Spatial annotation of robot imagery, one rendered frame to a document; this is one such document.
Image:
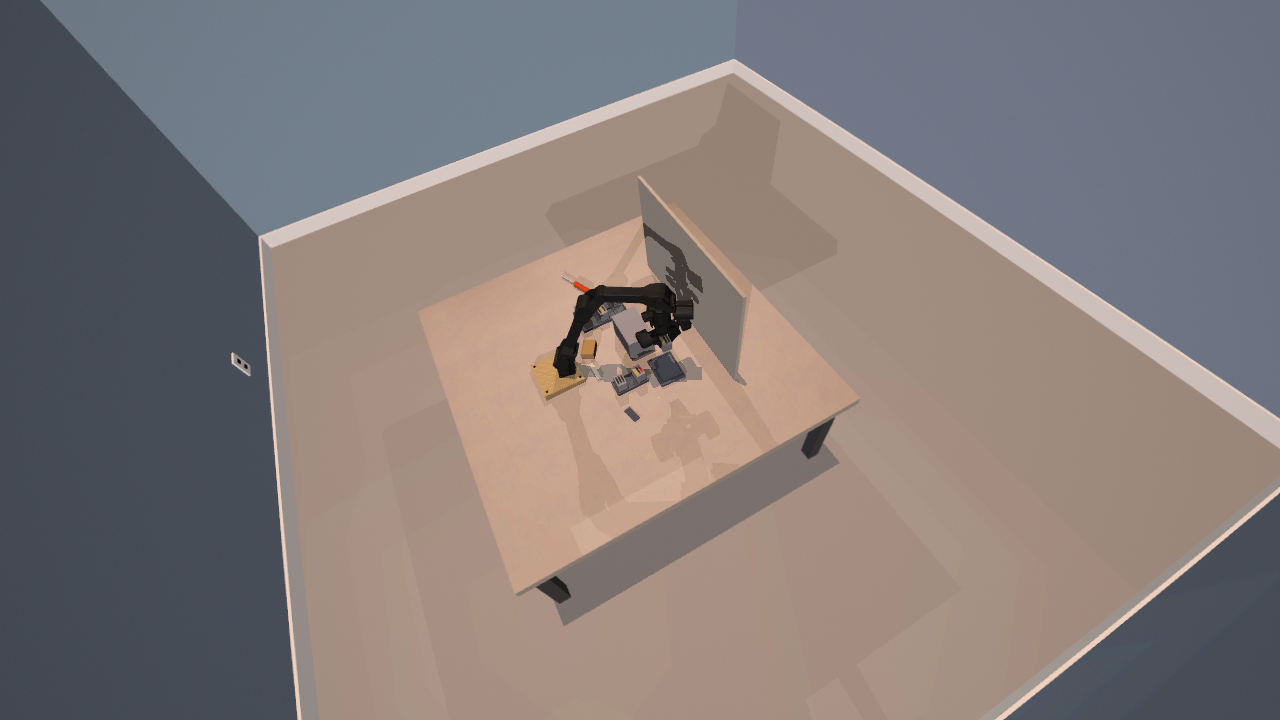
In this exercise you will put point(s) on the red-handled screwdriver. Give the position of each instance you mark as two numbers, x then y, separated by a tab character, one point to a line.
578	285

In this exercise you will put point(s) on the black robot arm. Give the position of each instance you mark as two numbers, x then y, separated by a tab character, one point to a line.
660	302

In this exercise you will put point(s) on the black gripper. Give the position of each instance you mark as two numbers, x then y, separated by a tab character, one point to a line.
646	339

